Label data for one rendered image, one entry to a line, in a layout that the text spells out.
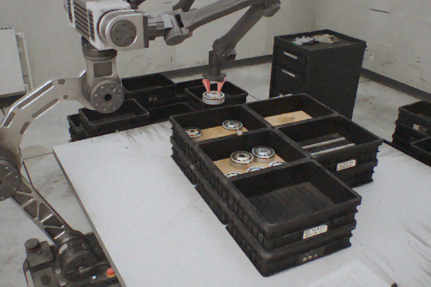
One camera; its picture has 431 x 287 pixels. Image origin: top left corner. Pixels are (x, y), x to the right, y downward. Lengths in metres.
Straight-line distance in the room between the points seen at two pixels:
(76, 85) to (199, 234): 0.78
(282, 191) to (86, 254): 0.95
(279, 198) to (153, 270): 0.54
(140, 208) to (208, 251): 0.38
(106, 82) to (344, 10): 4.52
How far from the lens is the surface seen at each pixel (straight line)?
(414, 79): 5.39
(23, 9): 4.60
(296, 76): 3.55
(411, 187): 2.24
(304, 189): 1.82
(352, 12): 5.87
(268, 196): 1.74
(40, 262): 2.36
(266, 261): 1.55
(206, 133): 2.17
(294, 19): 6.11
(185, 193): 1.96
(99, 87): 1.79
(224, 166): 1.90
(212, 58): 2.00
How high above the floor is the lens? 1.83
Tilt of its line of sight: 26 degrees down
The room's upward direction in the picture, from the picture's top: 2 degrees clockwise
